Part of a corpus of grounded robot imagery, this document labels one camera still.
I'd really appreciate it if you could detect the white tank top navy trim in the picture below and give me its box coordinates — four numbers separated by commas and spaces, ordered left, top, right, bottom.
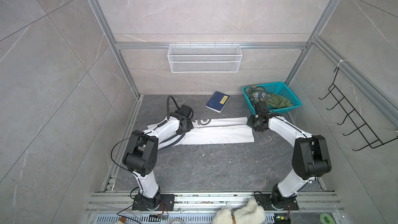
144, 117, 255, 150

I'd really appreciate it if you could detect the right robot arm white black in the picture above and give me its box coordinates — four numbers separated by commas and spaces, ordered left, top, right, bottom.
247, 101, 332, 209

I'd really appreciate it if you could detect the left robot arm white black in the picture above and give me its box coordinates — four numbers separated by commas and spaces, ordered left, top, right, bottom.
111, 95, 194, 210

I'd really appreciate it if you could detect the green tank top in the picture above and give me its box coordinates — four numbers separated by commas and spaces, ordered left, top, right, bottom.
244, 85, 294, 109

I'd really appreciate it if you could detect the navy blue book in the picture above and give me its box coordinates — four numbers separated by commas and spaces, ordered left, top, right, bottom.
205, 91, 231, 113

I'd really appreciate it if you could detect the teal plastic basket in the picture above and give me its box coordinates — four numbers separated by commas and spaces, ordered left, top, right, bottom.
242, 82, 302, 115

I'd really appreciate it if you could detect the white fluffy plush toy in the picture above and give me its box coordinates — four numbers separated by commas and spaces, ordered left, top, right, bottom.
212, 198, 266, 224

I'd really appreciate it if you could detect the green tape roll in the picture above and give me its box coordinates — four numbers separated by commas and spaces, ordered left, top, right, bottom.
320, 213, 336, 224

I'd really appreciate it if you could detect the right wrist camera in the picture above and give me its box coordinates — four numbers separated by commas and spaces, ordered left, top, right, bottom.
254, 101, 270, 117

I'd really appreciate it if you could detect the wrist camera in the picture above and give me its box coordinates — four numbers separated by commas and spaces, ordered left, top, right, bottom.
178, 104, 194, 119
254, 101, 270, 117

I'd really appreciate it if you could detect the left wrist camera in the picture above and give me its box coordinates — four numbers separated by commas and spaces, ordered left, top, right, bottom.
178, 104, 194, 119

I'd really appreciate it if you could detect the white wire mesh shelf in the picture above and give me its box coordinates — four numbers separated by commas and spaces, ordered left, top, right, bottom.
167, 44, 243, 73

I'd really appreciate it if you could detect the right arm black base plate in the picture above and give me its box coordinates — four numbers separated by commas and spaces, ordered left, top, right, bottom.
253, 191, 299, 211

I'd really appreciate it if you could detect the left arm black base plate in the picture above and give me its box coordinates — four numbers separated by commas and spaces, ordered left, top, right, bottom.
132, 194, 175, 211

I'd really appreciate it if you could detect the black wire hook rack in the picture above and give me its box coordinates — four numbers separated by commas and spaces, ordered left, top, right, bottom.
319, 67, 398, 152

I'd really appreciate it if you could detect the aluminium mounting rail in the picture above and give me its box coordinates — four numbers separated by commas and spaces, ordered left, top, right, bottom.
83, 191, 350, 224

